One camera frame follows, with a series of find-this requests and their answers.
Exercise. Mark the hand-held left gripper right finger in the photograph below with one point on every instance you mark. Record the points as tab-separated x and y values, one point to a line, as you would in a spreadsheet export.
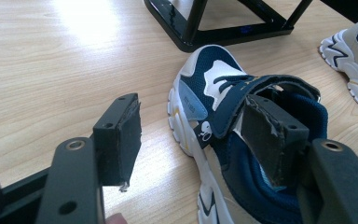
276	140

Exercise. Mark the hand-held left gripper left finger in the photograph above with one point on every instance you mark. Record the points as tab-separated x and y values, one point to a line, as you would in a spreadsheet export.
112	149

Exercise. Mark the navy and white sneaker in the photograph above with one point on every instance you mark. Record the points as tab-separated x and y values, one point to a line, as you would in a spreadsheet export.
211	93
354	62

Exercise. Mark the red and black shoe rack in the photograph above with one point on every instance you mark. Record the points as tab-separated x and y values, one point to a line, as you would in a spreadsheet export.
217	31

